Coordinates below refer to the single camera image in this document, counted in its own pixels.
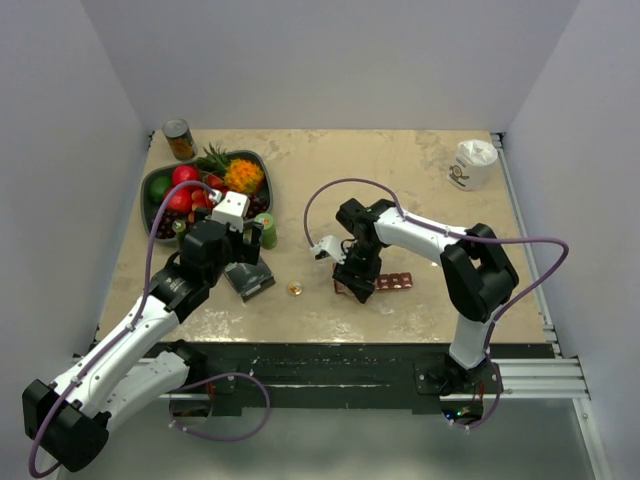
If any black razor box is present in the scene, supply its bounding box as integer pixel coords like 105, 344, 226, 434
224, 258, 276, 302

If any red weekly pill organizer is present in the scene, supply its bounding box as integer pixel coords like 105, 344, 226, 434
333, 272, 413, 296

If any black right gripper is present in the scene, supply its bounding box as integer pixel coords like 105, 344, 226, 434
333, 241, 384, 302

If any red apple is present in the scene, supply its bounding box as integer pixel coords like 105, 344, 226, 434
171, 165, 200, 187
163, 187, 193, 215

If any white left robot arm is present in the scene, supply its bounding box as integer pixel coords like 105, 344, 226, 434
22, 220, 263, 478

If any dark grape bunch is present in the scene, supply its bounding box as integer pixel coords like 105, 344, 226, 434
155, 210, 184, 240

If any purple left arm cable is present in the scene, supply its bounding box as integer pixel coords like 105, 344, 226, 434
27, 180, 224, 477

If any orange horned melon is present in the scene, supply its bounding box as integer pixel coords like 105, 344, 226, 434
224, 159, 265, 196

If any dark green fruit tray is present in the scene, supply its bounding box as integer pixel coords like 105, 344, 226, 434
141, 147, 273, 246

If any green lime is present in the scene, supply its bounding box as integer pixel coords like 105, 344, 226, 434
147, 176, 172, 204

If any tin can with fruit label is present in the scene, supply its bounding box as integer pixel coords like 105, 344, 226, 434
162, 119, 197, 161

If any green cylindrical can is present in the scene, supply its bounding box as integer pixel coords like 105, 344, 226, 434
254, 213, 278, 250

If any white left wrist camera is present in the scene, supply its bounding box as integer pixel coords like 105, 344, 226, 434
210, 191, 250, 232

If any white paper roll pack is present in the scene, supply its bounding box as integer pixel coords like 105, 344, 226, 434
446, 139, 498, 191

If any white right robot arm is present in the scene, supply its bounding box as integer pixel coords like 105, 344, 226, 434
331, 199, 519, 396

